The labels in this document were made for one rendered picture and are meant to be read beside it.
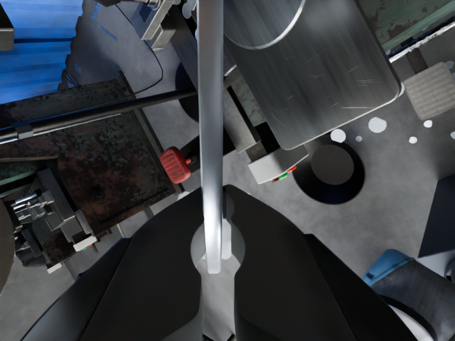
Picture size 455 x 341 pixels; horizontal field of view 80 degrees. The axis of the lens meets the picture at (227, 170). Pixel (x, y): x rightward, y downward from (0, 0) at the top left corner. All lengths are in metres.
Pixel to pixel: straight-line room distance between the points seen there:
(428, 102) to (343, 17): 0.65
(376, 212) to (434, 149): 0.32
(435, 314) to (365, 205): 0.74
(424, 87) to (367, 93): 0.62
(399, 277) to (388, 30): 0.37
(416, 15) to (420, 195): 0.84
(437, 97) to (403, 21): 0.51
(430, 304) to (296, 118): 0.37
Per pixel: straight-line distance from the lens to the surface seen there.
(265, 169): 0.57
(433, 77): 0.91
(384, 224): 1.28
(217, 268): 0.16
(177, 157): 0.53
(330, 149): 1.20
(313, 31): 0.31
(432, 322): 0.56
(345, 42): 0.30
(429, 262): 0.77
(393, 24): 0.43
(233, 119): 0.56
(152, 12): 0.51
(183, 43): 0.53
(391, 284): 0.55
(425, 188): 1.18
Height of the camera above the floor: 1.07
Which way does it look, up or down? 43 degrees down
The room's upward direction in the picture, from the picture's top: 120 degrees counter-clockwise
